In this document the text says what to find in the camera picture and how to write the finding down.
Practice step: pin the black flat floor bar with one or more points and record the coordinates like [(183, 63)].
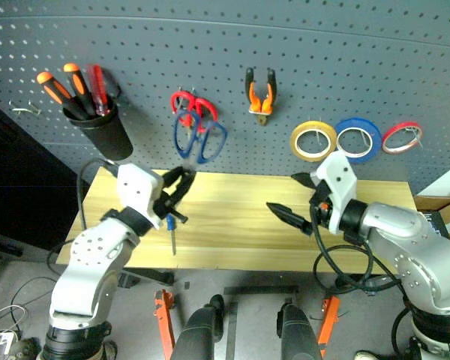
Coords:
[(260, 290)]

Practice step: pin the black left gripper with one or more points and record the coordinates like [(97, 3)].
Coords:
[(165, 204)]

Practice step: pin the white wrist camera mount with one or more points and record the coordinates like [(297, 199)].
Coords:
[(135, 187), (339, 176)]

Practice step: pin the blue tape roll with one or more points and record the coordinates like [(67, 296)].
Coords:
[(375, 132)]

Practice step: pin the yellow tape roll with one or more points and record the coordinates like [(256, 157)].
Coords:
[(297, 144)]

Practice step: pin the orange black screwdriver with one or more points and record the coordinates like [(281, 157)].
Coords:
[(56, 91), (78, 88)]

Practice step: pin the red tape roll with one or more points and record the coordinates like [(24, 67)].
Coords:
[(389, 135)]

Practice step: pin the metal tape hook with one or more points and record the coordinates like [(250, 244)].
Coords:
[(416, 133), (318, 133), (363, 135)]

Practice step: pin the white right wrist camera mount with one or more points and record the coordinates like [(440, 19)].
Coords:
[(339, 176)]

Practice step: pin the orange black pliers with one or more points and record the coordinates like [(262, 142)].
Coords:
[(252, 98)]

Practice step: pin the grey metal pegboard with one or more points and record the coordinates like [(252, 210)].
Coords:
[(247, 37)]

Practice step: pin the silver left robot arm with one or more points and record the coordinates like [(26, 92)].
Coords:
[(86, 262)]

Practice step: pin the orange metal bracket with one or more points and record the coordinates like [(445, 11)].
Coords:
[(164, 318), (328, 322)]

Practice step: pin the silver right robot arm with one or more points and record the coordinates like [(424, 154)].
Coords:
[(416, 243)]

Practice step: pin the black table foot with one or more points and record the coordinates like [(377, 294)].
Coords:
[(150, 277)]

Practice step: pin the white panel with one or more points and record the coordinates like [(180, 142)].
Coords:
[(448, 180)]

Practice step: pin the dark rounded shape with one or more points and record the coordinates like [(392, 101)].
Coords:
[(296, 333), (198, 330)]

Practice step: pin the black tool cup holder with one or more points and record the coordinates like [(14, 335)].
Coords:
[(107, 135)]

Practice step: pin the bent metal pegboard hook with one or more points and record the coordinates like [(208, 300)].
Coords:
[(25, 109)]

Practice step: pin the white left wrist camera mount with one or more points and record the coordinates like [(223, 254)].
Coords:
[(135, 187)]

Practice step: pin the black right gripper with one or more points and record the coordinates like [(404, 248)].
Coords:
[(318, 200)]

